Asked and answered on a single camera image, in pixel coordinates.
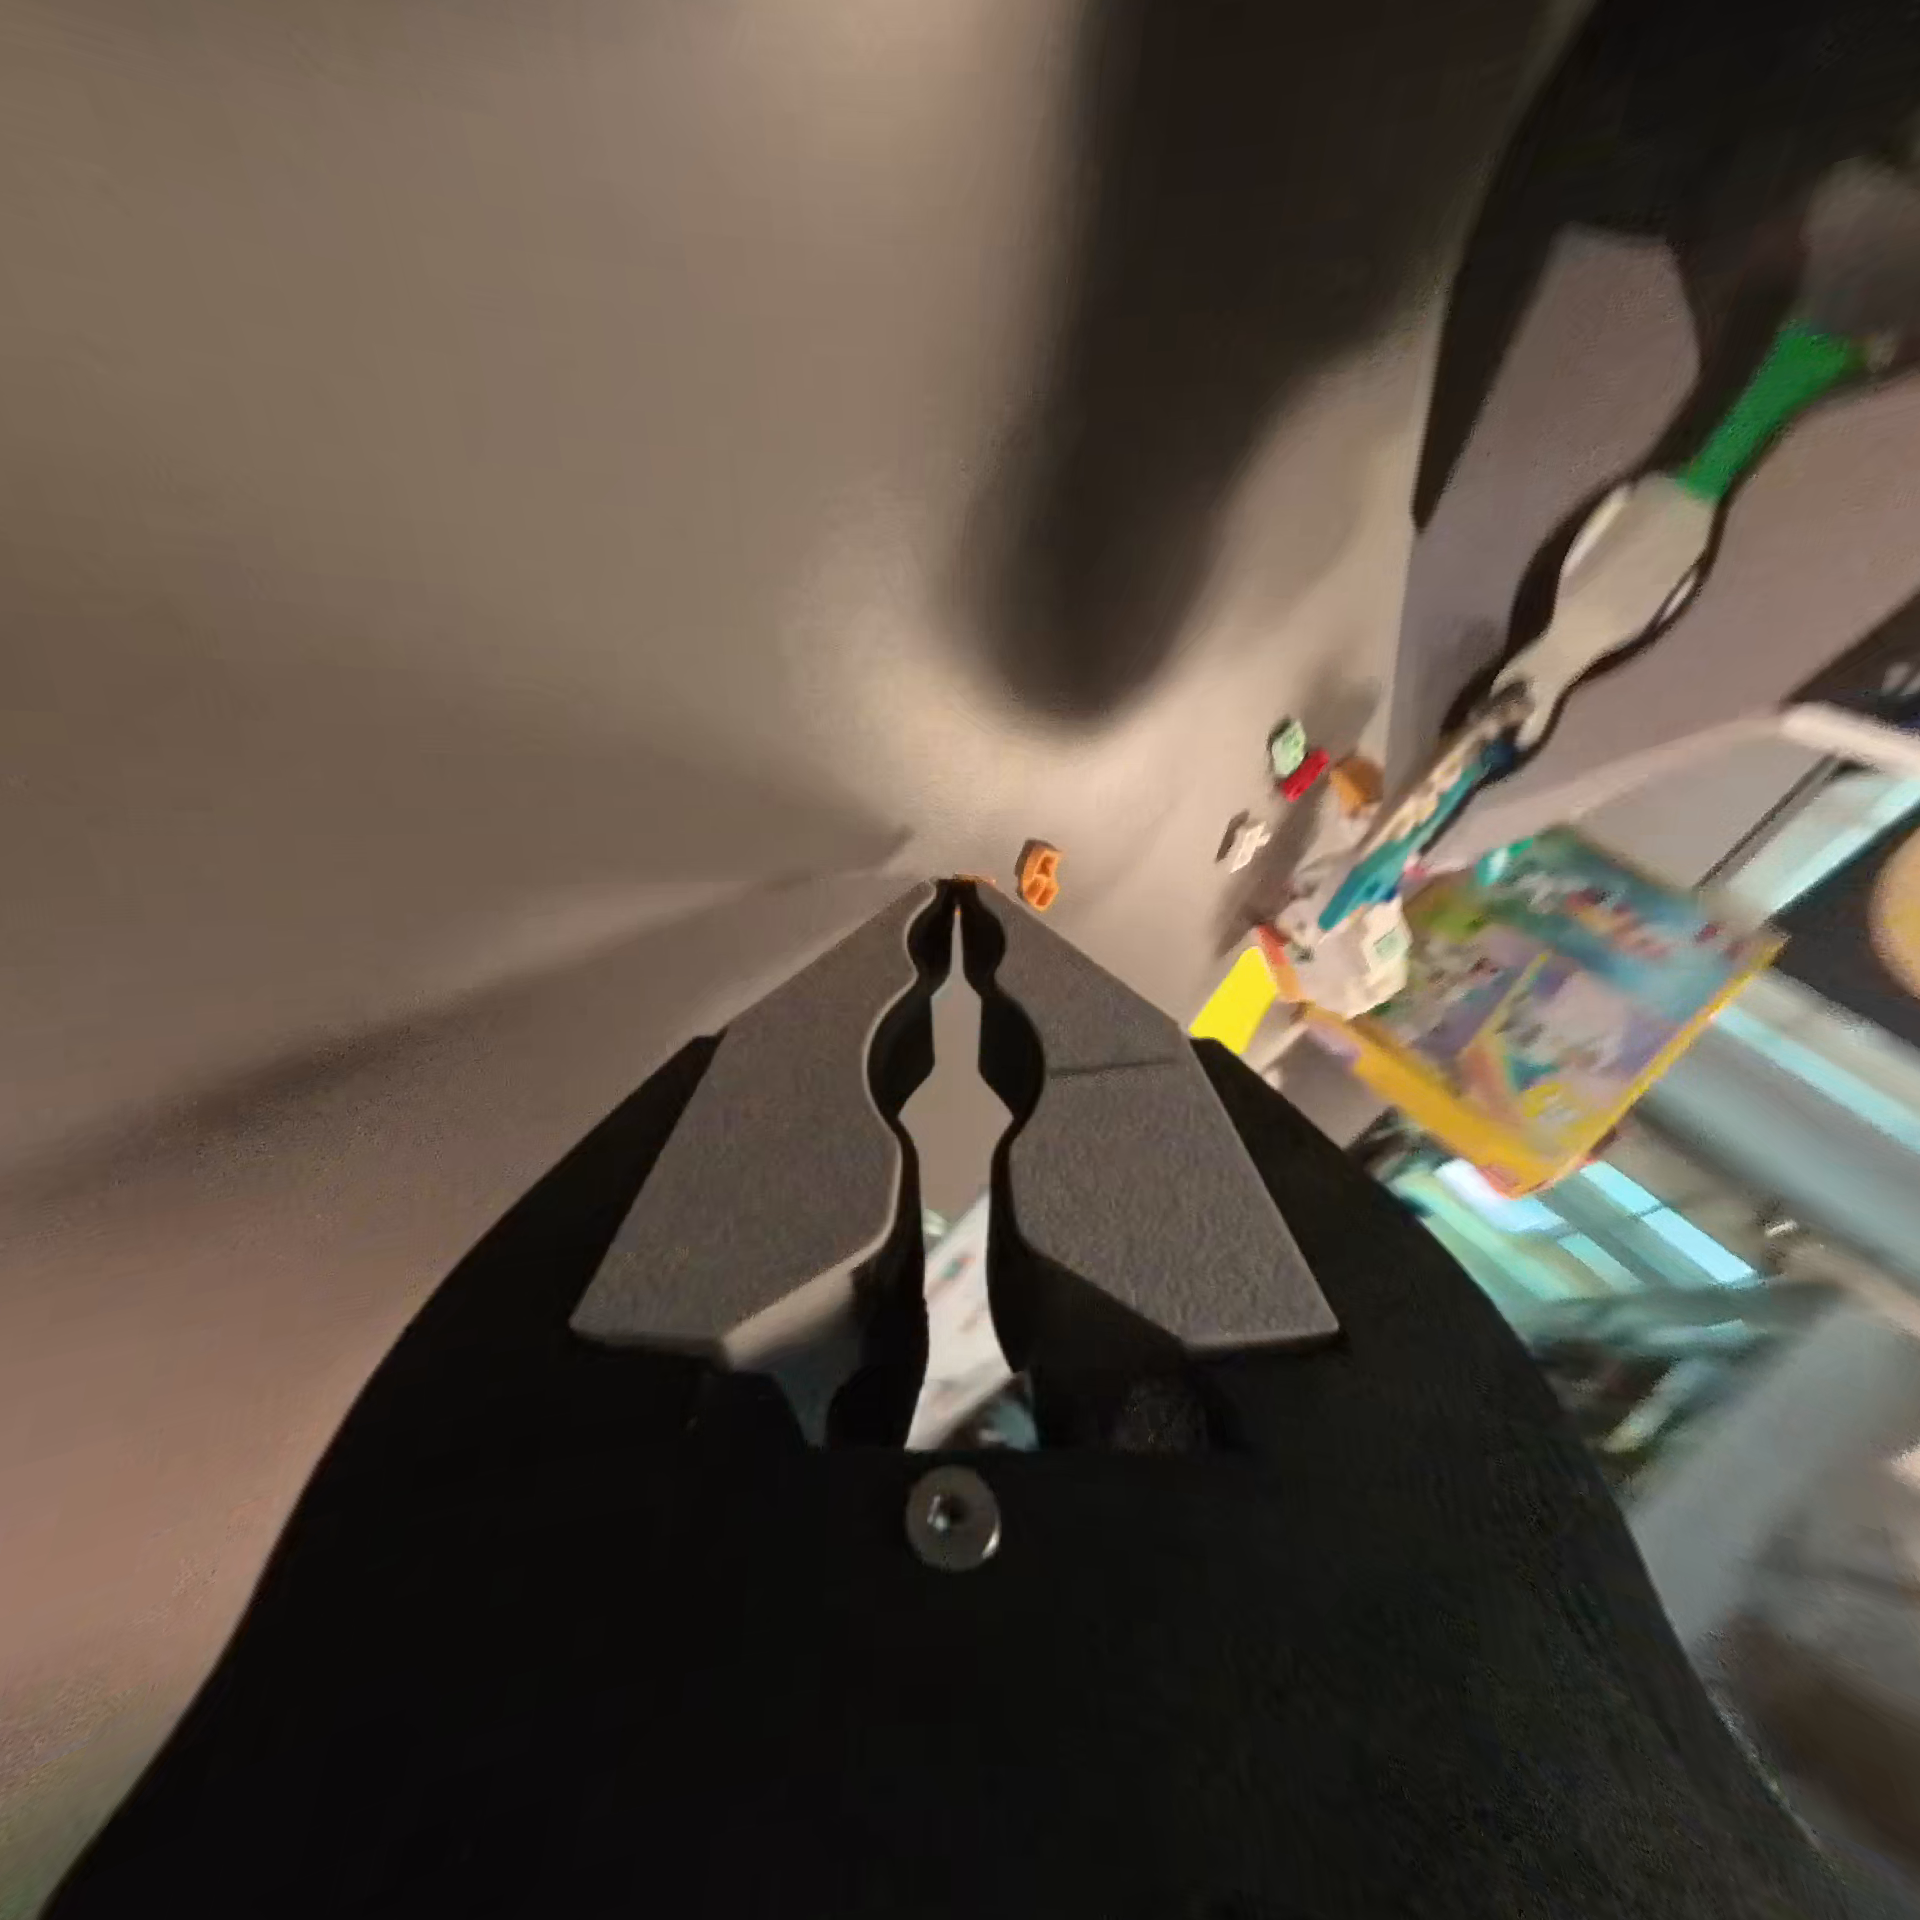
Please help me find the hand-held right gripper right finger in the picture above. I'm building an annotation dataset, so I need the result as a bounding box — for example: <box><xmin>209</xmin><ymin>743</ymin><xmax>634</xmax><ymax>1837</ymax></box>
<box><xmin>959</xmin><ymin>881</ymin><xmax>1341</xmax><ymax>1445</ymax></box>

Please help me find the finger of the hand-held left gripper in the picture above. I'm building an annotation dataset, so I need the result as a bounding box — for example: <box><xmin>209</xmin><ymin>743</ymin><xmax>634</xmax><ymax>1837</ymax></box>
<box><xmin>1516</xmin><ymin>477</ymin><xmax>1738</xmax><ymax>747</ymax></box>
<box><xmin>1384</xmin><ymin>230</ymin><xmax>1701</xmax><ymax>769</ymax></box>

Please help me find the yellow paper note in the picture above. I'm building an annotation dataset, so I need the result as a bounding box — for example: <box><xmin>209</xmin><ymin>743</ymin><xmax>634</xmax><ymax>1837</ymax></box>
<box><xmin>1188</xmin><ymin>950</ymin><xmax>1280</xmax><ymax>1061</ymax></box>

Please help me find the white brick animal model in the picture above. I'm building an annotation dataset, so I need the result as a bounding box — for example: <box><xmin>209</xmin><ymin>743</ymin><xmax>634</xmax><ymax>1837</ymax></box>
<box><xmin>1248</xmin><ymin>815</ymin><xmax>1421</xmax><ymax>1024</ymax></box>

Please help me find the round white brick plate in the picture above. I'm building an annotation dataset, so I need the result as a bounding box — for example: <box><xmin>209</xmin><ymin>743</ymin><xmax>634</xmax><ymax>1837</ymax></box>
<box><xmin>1402</xmin><ymin>681</ymin><xmax>1538</xmax><ymax>864</ymax></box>

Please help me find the yellow toy set box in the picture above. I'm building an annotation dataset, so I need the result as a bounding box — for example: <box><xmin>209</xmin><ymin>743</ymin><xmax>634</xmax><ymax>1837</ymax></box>
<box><xmin>1295</xmin><ymin>823</ymin><xmax>1791</xmax><ymax>1200</ymax></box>

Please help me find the open instruction booklet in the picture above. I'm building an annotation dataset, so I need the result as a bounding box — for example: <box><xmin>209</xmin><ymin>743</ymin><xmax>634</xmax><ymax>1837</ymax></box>
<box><xmin>903</xmin><ymin>1191</ymin><xmax>1040</xmax><ymax>1451</ymax></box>

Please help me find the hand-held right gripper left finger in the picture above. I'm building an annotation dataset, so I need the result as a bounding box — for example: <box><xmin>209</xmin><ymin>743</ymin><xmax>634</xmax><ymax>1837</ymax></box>
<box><xmin>570</xmin><ymin>878</ymin><xmax>963</xmax><ymax>1445</ymax></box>

